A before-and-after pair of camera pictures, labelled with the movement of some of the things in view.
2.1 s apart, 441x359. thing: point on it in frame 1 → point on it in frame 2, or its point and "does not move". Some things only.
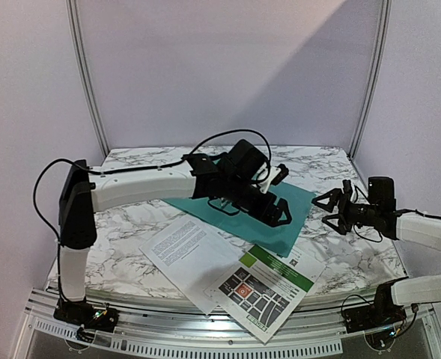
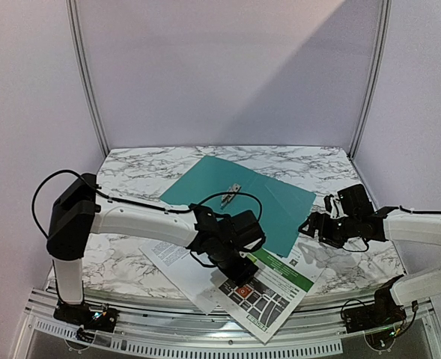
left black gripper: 272,219 → 240,276
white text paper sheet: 193,257 does not move
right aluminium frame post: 364,114 does not move
